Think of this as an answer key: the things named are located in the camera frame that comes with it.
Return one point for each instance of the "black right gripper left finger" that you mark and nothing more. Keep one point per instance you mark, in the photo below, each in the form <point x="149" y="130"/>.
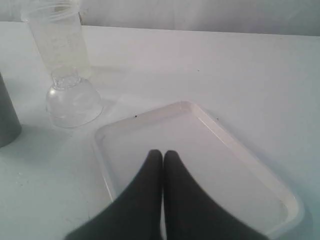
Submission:
<point x="136" y="212"/>

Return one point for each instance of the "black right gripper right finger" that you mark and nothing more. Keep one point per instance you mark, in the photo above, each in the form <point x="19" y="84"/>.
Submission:
<point x="190" y="214"/>

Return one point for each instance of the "stainless steel cup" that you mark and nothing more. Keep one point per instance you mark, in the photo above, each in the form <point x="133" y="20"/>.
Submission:
<point x="10" y="127"/>

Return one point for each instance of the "white plastic tray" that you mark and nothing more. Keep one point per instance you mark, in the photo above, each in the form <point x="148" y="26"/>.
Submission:
<point x="228" y="172"/>

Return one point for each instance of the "clear plastic dome lid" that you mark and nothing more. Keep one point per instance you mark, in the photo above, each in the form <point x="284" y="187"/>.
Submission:
<point x="72" y="101"/>

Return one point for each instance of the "frosted plastic tall container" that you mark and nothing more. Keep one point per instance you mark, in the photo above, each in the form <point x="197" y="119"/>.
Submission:
<point x="57" y="31"/>

